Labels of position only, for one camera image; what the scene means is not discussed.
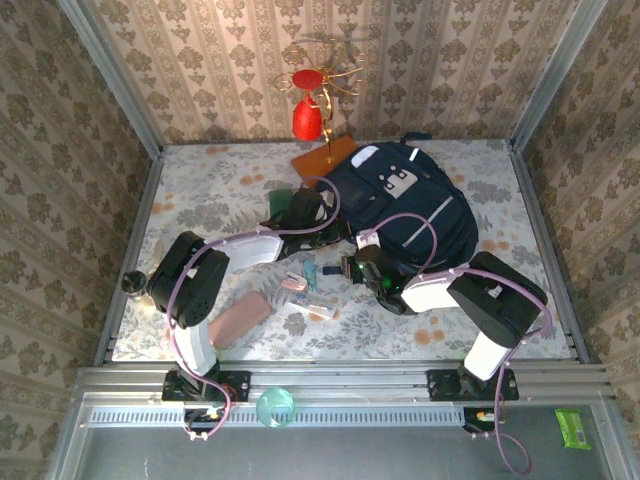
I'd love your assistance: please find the clear plastic pen packet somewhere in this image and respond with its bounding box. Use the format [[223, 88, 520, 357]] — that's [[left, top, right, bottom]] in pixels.
[[285, 291, 341, 322]]

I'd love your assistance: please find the red wine glass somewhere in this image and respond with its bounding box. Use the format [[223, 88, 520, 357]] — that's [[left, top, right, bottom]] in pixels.
[[291, 68, 326, 141]]

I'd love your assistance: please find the long aluminium base rail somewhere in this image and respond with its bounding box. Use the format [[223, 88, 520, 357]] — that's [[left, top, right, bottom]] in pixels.
[[74, 359, 619, 401]]

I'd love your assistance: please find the small black circuit board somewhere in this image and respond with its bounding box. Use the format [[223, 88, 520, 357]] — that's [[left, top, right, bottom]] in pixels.
[[462, 407, 506, 435], [182, 407, 229, 434]]

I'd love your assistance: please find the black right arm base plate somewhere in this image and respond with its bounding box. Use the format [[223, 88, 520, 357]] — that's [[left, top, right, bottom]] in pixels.
[[427, 368, 521, 403]]

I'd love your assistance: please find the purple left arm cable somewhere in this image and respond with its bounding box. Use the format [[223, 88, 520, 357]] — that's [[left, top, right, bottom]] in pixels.
[[167, 189, 342, 444]]

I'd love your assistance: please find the dark green notebook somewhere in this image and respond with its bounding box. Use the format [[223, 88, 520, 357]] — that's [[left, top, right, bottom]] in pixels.
[[267, 187, 295, 217]]

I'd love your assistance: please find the aluminium corner post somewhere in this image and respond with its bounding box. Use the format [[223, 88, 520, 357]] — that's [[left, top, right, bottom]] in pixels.
[[55, 0, 165, 159], [510, 0, 610, 154]]

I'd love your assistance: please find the navy blue backpack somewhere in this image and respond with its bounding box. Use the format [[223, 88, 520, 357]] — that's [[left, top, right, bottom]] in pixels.
[[312, 131, 482, 282]]

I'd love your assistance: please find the floral tablecloth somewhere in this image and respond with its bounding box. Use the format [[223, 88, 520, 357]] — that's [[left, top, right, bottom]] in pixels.
[[112, 139, 576, 364]]

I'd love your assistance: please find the aluminium side rail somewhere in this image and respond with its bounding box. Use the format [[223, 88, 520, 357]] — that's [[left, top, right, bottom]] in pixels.
[[93, 149, 165, 366], [508, 139, 594, 364]]

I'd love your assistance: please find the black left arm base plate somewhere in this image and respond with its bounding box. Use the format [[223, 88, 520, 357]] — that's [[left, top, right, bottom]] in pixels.
[[162, 370, 252, 404]]

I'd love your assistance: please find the pink pencil case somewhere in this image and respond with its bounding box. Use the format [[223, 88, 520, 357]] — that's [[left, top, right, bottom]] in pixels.
[[207, 291, 275, 350]]

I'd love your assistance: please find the gold wire stand wooden base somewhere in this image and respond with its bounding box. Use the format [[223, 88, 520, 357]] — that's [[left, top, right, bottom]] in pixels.
[[276, 33, 375, 190]]

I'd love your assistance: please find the green snack packet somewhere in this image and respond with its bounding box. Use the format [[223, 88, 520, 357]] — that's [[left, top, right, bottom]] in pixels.
[[554, 408, 593, 452]]

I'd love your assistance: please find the small pink eraser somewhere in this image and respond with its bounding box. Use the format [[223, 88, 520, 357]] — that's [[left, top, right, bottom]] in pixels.
[[280, 271, 308, 294]]

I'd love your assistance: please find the grey slotted cable duct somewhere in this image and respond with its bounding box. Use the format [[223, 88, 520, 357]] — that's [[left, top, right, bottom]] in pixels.
[[87, 403, 467, 429]]

